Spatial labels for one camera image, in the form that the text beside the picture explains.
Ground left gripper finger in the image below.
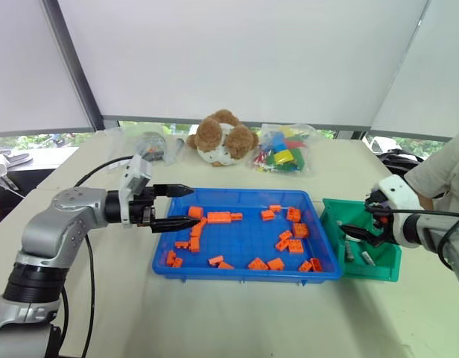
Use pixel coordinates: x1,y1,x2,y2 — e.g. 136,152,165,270
164,183,195,198
151,216,201,234

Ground green plastic bin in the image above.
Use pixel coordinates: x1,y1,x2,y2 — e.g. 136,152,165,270
321,197,403,283

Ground dark window post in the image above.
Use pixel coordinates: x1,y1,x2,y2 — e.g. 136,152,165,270
40,0,105,132

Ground person in white shirt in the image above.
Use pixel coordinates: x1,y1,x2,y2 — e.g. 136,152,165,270
403,129,459,216

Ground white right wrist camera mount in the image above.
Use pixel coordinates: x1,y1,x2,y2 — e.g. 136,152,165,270
376,175,425,248

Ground long orange building block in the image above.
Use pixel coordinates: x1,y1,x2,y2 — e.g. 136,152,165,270
206,210,244,224

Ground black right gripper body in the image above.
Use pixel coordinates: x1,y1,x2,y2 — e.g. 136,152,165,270
370,189,396,245

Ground clear bag with grey parts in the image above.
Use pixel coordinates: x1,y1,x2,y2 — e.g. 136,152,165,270
133,131,168,163

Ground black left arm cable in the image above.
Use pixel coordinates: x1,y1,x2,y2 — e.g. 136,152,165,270
59,155,136,358

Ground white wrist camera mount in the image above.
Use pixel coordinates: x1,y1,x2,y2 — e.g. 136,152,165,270
118,154,153,225
376,175,425,248

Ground orange building block chain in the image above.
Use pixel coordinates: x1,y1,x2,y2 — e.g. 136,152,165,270
189,217,209,240

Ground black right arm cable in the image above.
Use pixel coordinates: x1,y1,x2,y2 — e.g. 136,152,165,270
367,207,459,270

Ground small clear plastic bag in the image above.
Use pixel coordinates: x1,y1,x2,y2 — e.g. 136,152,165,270
163,136,186,166

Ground dark side desk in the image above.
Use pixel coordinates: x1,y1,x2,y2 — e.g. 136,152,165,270
0,166,57,229

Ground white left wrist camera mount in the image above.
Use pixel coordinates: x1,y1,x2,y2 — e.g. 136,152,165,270
118,154,153,225

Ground blue plastic bin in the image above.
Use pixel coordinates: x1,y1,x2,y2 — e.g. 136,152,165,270
151,187,344,286

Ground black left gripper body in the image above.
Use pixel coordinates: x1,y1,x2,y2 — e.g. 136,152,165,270
128,184,169,227

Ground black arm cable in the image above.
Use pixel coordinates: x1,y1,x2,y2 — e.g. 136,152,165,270
367,207,459,270
59,155,136,358

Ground brown and white plush toy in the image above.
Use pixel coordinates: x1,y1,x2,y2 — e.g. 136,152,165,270
186,108,260,168

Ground black slippers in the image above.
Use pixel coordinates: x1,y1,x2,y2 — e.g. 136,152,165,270
0,148,35,169

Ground bag of coloured blocks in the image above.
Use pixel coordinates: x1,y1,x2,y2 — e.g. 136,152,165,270
251,122,322,177

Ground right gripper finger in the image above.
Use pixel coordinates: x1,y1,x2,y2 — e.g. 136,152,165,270
341,224,384,248
364,201,387,224

